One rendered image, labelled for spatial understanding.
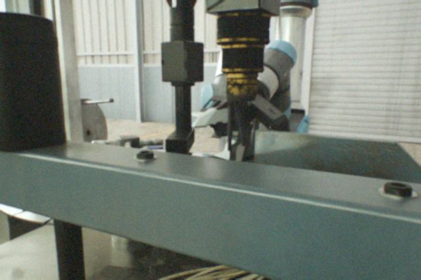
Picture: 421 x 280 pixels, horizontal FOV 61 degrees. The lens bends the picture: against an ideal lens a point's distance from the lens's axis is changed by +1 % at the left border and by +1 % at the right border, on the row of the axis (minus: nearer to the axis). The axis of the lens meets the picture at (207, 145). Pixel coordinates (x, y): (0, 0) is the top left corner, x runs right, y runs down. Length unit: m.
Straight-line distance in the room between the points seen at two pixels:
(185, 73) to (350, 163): 0.27
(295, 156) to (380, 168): 0.12
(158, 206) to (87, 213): 0.05
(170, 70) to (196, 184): 0.31
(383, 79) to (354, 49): 0.64
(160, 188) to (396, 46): 6.15
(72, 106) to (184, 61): 0.61
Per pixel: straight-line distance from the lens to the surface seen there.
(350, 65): 6.29
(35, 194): 0.23
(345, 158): 0.55
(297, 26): 1.07
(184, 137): 0.42
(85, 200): 0.20
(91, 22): 9.13
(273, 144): 0.57
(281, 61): 0.79
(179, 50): 0.44
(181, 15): 0.45
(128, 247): 0.51
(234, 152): 0.68
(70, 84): 1.01
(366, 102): 6.28
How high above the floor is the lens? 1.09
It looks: 12 degrees down
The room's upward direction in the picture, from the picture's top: straight up
